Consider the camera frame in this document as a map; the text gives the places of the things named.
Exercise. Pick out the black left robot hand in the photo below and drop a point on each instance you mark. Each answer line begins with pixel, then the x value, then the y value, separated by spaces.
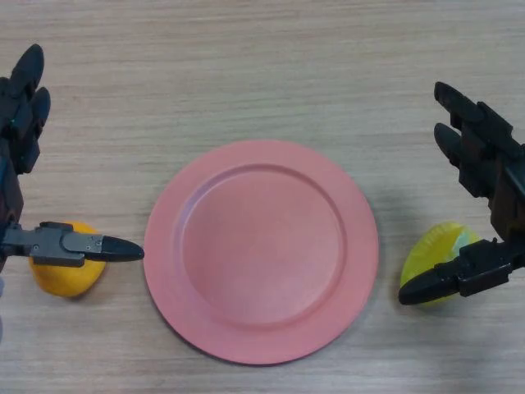
pixel 24 123

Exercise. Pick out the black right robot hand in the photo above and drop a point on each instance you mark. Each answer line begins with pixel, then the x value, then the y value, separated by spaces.
pixel 504 184

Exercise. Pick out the yellow starfruit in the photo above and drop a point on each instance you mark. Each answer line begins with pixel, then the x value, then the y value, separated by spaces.
pixel 430 250

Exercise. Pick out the pink round plate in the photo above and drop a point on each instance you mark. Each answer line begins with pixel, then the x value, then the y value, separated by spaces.
pixel 262 254

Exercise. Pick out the orange round fruit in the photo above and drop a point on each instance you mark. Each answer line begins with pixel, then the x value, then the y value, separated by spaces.
pixel 65 281

